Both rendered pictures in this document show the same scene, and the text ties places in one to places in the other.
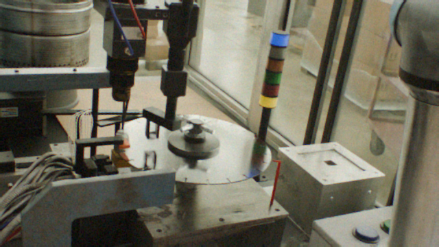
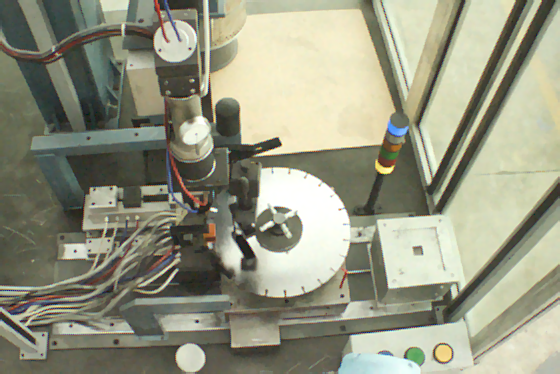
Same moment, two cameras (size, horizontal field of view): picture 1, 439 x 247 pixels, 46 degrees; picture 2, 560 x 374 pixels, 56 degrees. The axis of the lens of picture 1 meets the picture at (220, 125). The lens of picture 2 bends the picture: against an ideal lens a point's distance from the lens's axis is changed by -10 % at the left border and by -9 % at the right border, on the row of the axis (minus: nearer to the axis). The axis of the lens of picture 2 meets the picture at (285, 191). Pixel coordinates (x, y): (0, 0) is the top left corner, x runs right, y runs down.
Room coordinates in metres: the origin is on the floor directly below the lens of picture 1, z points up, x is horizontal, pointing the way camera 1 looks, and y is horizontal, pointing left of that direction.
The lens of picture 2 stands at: (0.44, -0.16, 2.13)
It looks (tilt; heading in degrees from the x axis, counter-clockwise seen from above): 60 degrees down; 21
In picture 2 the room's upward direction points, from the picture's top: 5 degrees clockwise
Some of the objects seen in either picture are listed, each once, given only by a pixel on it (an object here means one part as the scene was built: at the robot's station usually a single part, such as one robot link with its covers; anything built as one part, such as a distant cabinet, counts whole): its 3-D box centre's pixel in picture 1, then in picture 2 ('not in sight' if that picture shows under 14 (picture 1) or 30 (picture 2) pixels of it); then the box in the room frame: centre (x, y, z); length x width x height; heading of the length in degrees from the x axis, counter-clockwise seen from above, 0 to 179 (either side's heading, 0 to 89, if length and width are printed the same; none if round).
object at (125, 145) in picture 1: (102, 154); (193, 234); (0.88, 0.22, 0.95); 0.10 x 0.03 x 0.07; 120
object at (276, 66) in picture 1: (274, 63); (392, 140); (1.24, -0.11, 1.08); 0.05 x 0.04 x 0.03; 30
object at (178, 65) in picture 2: not in sight; (184, 29); (1.02, 0.26, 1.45); 0.35 x 0.07 x 0.28; 30
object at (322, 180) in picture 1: (324, 189); (410, 262); (1.10, -0.27, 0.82); 0.18 x 0.18 x 0.15; 30
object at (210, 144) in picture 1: (194, 138); (278, 226); (0.98, 0.05, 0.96); 0.11 x 0.11 x 0.03
